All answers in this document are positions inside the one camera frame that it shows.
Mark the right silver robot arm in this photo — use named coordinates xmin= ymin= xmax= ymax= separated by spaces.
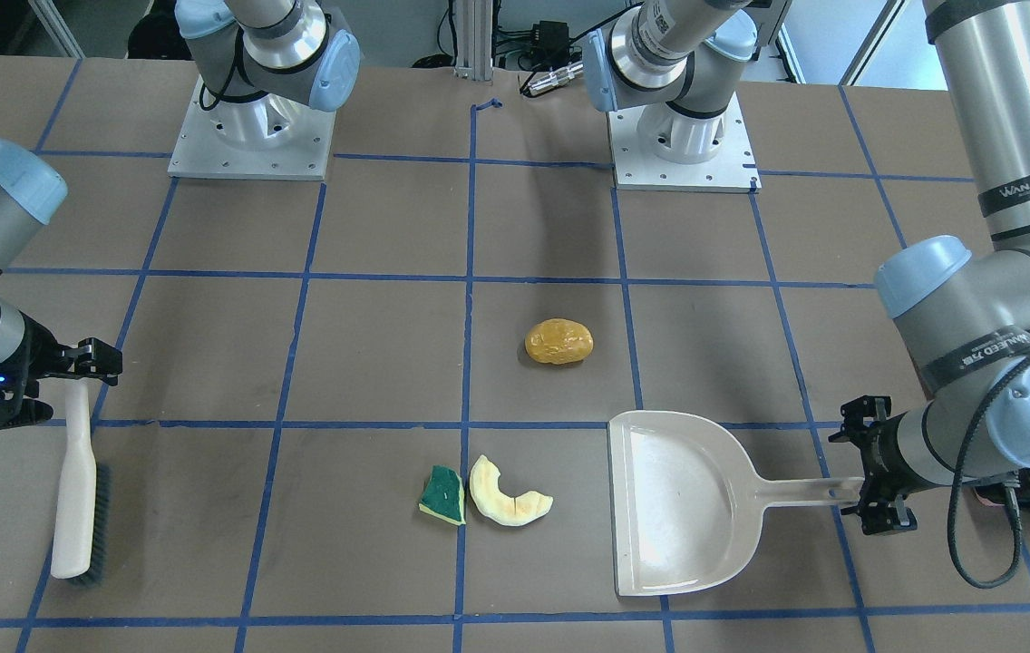
xmin=0 ymin=1 xmax=361 ymax=429

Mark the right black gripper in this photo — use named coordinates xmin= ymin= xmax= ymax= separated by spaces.
xmin=0 ymin=317 xmax=124 ymax=429

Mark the aluminium frame post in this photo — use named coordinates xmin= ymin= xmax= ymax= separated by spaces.
xmin=450 ymin=1 xmax=495 ymax=83

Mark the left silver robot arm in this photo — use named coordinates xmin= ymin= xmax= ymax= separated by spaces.
xmin=834 ymin=1 xmax=1030 ymax=534

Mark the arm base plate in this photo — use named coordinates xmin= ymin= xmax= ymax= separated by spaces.
xmin=167 ymin=78 xmax=336 ymax=181
xmin=607 ymin=94 xmax=763 ymax=193

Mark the yellow potato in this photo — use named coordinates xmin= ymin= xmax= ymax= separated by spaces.
xmin=524 ymin=318 xmax=595 ymax=366

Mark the pale melon slice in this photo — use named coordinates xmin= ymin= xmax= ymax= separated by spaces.
xmin=469 ymin=455 xmax=555 ymax=528

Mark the green yellow sponge piece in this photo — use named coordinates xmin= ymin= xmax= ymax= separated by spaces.
xmin=417 ymin=463 xmax=466 ymax=526

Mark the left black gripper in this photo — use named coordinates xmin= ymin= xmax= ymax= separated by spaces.
xmin=829 ymin=396 xmax=918 ymax=536

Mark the beige hand brush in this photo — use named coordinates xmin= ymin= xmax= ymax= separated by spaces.
xmin=50 ymin=379 xmax=112 ymax=587

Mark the beige dustpan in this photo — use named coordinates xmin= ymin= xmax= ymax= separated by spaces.
xmin=607 ymin=410 xmax=864 ymax=598

